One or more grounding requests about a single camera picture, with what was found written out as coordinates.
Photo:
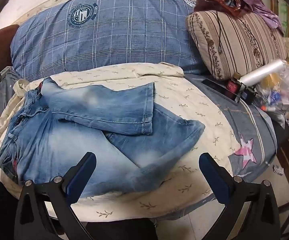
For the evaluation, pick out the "black phone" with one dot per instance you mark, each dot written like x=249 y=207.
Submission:
x=217 y=87

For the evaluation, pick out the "clear plastic bag with items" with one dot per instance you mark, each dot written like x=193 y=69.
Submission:
x=279 y=97

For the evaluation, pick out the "blue denim pants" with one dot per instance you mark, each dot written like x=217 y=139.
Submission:
x=89 y=120

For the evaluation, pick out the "grey star-print bedsheet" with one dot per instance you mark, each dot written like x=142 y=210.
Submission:
x=237 y=122

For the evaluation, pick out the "red box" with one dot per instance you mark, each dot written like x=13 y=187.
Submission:
x=232 y=87

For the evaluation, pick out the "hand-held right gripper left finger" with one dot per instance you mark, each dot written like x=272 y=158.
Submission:
x=72 y=188

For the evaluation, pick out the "small white box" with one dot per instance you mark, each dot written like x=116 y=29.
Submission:
x=278 y=169

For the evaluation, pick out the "roll of clear plastic bags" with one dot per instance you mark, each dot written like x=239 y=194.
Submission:
x=262 y=72

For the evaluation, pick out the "beige striped floral pillow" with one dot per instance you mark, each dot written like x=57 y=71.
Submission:
x=239 y=42

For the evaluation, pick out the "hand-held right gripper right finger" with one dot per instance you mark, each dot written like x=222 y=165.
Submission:
x=221 y=188

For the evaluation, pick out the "cream leaf-print blanket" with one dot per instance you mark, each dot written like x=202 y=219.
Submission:
x=192 y=105

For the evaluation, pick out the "purple cloth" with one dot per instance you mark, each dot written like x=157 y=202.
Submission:
x=264 y=10

